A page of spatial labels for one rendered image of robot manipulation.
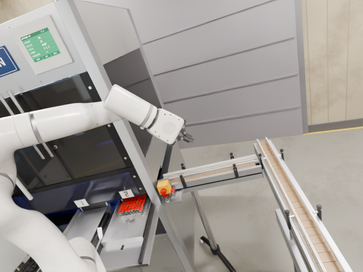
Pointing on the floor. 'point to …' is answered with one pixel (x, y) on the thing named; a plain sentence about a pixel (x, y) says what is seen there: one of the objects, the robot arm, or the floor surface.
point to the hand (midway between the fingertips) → (187, 137)
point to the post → (167, 222)
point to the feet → (218, 253)
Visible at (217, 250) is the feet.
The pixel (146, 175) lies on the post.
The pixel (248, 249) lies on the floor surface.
